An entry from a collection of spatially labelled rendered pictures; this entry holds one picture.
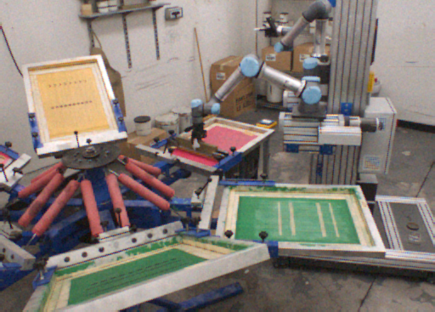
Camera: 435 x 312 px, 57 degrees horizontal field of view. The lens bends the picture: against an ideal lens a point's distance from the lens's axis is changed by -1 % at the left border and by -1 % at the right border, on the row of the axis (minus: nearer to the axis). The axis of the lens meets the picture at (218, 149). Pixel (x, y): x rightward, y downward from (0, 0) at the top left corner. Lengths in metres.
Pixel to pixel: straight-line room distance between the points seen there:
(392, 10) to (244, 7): 2.25
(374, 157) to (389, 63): 3.02
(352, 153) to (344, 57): 0.70
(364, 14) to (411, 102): 3.32
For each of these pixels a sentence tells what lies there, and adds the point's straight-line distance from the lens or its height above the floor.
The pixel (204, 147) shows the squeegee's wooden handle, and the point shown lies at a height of 1.04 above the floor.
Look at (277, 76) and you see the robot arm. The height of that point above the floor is 1.54.
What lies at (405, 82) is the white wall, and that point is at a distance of 5.94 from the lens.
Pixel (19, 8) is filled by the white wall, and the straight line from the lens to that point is 4.17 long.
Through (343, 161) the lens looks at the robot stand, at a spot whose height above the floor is 0.83.
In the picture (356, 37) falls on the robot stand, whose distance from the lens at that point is 2.81.
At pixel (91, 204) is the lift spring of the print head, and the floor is 1.19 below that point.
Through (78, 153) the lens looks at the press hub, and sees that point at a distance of 2.23.
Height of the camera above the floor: 2.21
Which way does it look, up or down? 25 degrees down
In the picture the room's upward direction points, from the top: 2 degrees counter-clockwise
